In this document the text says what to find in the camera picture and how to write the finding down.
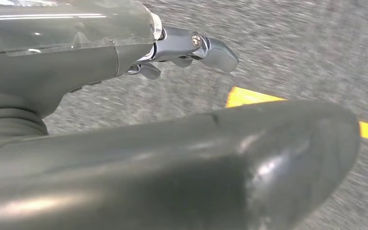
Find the yellow floor tape rectangle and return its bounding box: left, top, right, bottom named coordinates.
left=226, top=86, right=368, bottom=145

